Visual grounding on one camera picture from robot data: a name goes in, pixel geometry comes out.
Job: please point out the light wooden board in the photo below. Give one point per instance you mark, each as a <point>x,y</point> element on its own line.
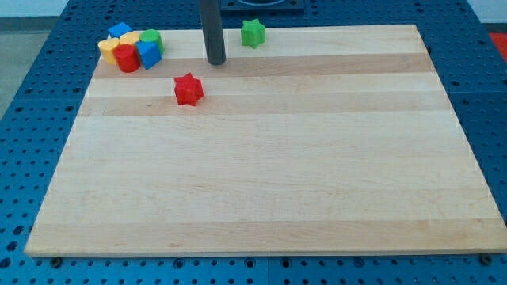
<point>321,141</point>

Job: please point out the red star block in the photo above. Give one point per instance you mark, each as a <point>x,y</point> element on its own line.
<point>188,89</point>

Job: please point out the green star block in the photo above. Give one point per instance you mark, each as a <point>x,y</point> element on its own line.
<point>252,33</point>

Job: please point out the blue cube block front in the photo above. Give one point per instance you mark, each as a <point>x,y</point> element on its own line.
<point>149,54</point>

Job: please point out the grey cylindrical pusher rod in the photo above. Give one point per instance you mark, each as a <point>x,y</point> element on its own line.
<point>212,31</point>

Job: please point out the green cylinder block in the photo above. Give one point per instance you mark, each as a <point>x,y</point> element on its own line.
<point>154,36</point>

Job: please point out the red cylinder block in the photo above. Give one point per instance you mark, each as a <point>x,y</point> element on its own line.
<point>126,58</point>

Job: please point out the yellow pentagon block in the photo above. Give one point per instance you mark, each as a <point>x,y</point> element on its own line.
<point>130,38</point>

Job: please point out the yellow heart block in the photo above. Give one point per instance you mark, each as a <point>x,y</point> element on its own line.
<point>107,48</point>

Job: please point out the blue block rear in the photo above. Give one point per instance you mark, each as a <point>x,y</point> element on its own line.
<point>119,29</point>

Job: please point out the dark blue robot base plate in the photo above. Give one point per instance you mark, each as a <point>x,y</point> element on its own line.
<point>261,5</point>

